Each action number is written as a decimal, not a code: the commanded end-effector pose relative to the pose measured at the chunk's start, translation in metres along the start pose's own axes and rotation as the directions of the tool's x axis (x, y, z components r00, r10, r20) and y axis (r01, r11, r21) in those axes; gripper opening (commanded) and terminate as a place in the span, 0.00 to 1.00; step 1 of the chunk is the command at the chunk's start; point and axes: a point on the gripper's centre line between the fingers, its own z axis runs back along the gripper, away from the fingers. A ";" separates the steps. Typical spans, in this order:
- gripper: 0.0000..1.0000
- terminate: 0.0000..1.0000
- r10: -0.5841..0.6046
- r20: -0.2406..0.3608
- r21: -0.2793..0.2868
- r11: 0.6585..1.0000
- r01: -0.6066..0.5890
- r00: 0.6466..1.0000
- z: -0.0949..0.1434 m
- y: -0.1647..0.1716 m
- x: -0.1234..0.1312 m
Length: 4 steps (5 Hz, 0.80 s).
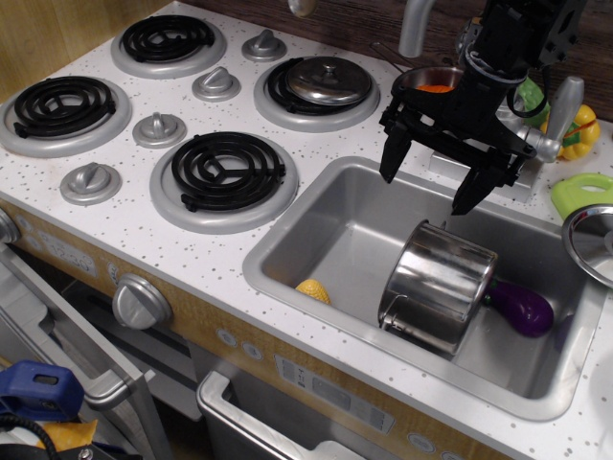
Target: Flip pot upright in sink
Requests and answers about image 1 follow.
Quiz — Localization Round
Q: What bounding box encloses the black rear left burner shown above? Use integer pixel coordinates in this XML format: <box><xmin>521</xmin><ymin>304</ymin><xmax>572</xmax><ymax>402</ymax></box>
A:
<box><xmin>121</xmin><ymin>14</ymin><xmax>216</xmax><ymax>63</ymax></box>

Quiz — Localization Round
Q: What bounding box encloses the silver stove knob centre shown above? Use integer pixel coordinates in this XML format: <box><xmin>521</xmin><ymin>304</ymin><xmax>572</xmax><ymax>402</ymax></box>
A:
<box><xmin>132</xmin><ymin>112</ymin><xmax>187</xmax><ymax>149</ymax></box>

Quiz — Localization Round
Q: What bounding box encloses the silver stove knob middle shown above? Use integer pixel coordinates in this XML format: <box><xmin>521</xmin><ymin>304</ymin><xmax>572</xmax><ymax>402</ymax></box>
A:
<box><xmin>192</xmin><ymin>66</ymin><xmax>241</xmax><ymax>103</ymax></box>

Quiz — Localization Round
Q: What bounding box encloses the yellow toy bell pepper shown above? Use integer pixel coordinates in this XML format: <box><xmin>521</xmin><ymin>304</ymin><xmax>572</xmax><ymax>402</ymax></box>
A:
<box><xmin>557</xmin><ymin>104</ymin><xmax>601</xmax><ymax>161</ymax></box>

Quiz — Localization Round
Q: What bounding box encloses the black burner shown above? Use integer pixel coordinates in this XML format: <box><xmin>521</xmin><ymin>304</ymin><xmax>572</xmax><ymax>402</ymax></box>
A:
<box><xmin>170</xmin><ymin>131</ymin><xmax>286</xmax><ymax>212</ymax></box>
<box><xmin>266</xmin><ymin>57</ymin><xmax>368</xmax><ymax>116</ymax></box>
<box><xmin>121</xmin><ymin>14</ymin><xmax>216</xmax><ymax>63</ymax></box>
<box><xmin>13</xmin><ymin>77</ymin><xmax>116</xmax><ymax>138</ymax></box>

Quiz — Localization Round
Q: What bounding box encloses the silver stove knob rear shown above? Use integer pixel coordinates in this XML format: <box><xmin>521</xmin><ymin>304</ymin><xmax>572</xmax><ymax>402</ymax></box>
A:
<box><xmin>241</xmin><ymin>29</ymin><xmax>287</xmax><ymax>62</ymax></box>

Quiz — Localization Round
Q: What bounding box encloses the steel bowl at right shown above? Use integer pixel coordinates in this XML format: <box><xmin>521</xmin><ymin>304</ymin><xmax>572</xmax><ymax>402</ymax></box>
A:
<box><xmin>562</xmin><ymin>204</ymin><xmax>612</xmax><ymax>288</ymax></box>

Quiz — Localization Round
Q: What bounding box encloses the silver oven door handle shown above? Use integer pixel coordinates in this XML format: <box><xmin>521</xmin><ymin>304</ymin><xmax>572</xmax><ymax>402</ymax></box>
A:
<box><xmin>1</xmin><ymin>244</ymin><xmax>155</xmax><ymax>413</ymax></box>

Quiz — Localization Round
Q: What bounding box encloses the green toy cutting board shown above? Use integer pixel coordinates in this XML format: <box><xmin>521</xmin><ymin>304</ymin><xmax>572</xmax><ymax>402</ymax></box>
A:
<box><xmin>551</xmin><ymin>172</ymin><xmax>612</xmax><ymax>219</ymax></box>

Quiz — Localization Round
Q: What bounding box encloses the black rear right burner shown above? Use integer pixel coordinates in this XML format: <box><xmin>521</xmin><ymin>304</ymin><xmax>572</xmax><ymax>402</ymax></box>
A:
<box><xmin>266</xmin><ymin>57</ymin><xmax>368</xmax><ymax>116</ymax></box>

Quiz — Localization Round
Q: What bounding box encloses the orange toy carrot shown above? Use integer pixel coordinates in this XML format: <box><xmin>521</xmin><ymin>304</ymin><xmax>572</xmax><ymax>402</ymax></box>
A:
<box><xmin>417</xmin><ymin>84</ymin><xmax>454</xmax><ymax>94</ymax></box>

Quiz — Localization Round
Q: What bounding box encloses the hanging steel spatula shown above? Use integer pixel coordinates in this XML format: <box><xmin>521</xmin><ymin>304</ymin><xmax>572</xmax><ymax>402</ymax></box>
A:
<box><xmin>455</xmin><ymin>16</ymin><xmax>482</xmax><ymax>58</ymax></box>

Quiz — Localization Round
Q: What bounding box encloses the blue clamp tool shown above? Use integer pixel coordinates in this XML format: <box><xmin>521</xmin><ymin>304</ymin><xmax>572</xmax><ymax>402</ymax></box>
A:
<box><xmin>1</xmin><ymin>360</ymin><xmax>84</xmax><ymax>422</ymax></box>

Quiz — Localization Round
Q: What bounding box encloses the stainless steel pot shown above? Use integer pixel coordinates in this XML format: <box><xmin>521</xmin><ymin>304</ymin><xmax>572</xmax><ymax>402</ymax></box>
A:
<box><xmin>377</xmin><ymin>220</ymin><xmax>498</xmax><ymax>356</ymax></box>

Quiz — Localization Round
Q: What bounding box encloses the silver oven dial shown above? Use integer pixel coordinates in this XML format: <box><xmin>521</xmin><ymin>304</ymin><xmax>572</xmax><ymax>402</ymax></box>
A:
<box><xmin>112</xmin><ymin>273</ymin><xmax>172</xmax><ymax>331</ymax></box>

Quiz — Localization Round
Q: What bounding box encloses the black front burner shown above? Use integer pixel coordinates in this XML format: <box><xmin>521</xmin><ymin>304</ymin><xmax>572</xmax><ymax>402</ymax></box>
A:
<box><xmin>170</xmin><ymin>131</ymin><xmax>286</xmax><ymax>212</ymax></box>

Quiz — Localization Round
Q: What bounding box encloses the green toy vegetable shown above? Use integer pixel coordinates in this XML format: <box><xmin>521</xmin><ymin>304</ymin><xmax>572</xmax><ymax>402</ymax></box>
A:
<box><xmin>514</xmin><ymin>78</ymin><xmax>550</xmax><ymax>128</ymax></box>

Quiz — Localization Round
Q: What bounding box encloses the silver stove knob front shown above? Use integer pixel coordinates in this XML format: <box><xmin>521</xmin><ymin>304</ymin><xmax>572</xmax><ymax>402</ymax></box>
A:
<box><xmin>59</xmin><ymin>162</ymin><xmax>123</xmax><ymax>206</ymax></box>

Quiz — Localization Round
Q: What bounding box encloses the yellow toy corn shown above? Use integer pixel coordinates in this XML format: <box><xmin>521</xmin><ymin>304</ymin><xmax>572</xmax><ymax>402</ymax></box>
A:
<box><xmin>295</xmin><ymin>279</ymin><xmax>330</xmax><ymax>305</ymax></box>

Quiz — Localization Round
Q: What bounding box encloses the silver stove knob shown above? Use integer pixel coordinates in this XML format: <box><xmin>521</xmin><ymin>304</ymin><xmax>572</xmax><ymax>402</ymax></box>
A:
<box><xmin>132</xmin><ymin>112</ymin><xmax>187</xmax><ymax>149</ymax></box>
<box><xmin>192</xmin><ymin>66</ymin><xmax>241</xmax><ymax>103</ymax></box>
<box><xmin>241</xmin><ymin>29</ymin><xmax>287</xmax><ymax>62</ymax></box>
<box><xmin>59</xmin><ymin>162</ymin><xmax>123</xmax><ymax>206</ymax></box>

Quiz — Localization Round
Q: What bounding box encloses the silver dial at left edge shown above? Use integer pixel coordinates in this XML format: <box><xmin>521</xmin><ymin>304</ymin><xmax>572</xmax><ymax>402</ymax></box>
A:
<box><xmin>0</xmin><ymin>209</ymin><xmax>21</xmax><ymax>243</ymax></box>

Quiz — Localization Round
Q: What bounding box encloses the silver dishwasher door handle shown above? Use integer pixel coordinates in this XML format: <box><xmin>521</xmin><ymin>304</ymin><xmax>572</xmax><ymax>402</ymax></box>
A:
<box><xmin>196</xmin><ymin>371</ymin><xmax>360</xmax><ymax>460</ymax></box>

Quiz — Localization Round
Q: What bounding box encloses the hanging steel spoon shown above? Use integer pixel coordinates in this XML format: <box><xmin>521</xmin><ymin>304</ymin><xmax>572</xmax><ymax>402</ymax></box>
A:
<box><xmin>287</xmin><ymin>0</ymin><xmax>319</xmax><ymax>18</ymax></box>

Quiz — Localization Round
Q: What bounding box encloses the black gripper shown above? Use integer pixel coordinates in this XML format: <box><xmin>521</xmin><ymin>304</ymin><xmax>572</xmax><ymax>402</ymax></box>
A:
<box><xmin>379</xmin><ymin>66</ymin><xmax>535</xmax><ymax>216</ymax></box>

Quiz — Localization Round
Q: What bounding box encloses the silver toy faucet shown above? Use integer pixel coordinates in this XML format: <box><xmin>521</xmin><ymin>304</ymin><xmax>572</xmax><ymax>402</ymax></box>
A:
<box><xmin>397</xmin><ymin>0</ymin><xmax>586</xmax><ymax>203</ymax></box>

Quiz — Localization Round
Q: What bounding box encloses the purple toy eggplant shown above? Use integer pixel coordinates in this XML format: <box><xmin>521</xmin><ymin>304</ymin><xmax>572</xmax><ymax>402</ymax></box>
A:
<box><xmin>484</xmin><ymin>280</ymin><xmax>555</xmax><ymax>338</ymax></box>

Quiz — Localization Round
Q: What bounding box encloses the grey sink basin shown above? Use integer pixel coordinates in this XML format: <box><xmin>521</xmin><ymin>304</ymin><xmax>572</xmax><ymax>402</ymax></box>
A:
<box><xmin>243</xmin><ymin>157</ymin><xmax>607</xmax><ymax>421</ymax></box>

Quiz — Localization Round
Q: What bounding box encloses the steel pot lid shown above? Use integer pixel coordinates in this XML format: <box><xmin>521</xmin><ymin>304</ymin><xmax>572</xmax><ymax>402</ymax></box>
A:
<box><xmin>285</xmin><ymin>57</ymin><xmax>372</xmax><ymax>106</ymax></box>

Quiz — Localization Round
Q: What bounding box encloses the small steel saucepan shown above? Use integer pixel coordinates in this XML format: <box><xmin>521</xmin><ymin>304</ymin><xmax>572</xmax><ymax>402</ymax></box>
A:
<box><xmin>369</xmin><ymin>41</ymin><xmax>464</xmax><ymax>90</ymax></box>

